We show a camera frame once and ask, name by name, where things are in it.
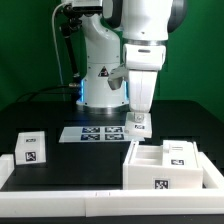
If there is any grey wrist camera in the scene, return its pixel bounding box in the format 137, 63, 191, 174
108, 65, 128, 90

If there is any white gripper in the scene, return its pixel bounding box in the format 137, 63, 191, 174
128, 70, 157, 123

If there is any white cable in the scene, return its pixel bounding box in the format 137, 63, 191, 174
51, 2, 72, 101

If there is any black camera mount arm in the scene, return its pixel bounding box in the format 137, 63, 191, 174
60, 3, 102, 86

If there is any white cabinet body box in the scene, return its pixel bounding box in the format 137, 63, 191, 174
123, 140, 203, 190

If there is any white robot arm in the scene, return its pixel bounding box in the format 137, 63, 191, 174
61, 0, 187, 123

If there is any white cabinet top block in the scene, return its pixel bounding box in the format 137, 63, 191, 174
15, 131, 46, 165

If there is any black cable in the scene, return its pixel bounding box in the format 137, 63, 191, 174
14, 83, 82, 103

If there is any white sheet with markers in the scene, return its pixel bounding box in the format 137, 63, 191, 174
59, 126, 144, 143

